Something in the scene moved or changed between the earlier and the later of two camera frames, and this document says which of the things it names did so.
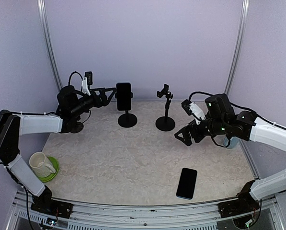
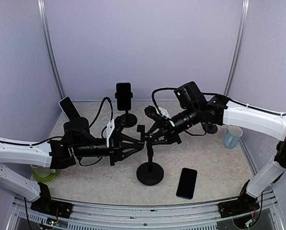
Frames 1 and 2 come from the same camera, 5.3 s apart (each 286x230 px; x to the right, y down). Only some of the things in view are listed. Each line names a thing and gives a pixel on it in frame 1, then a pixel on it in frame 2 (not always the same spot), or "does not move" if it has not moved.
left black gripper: [104, 101] to [116, 149]
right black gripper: [191, 126] to [167, 131]
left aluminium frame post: [41, 5] does not move
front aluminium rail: [87, 215] does not move
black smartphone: [186, 184] does not move
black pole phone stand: [165, 123] to [149, 173]
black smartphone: [123, 96] does not move
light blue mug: [234, 141] does not move
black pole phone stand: [126, 120] does not move
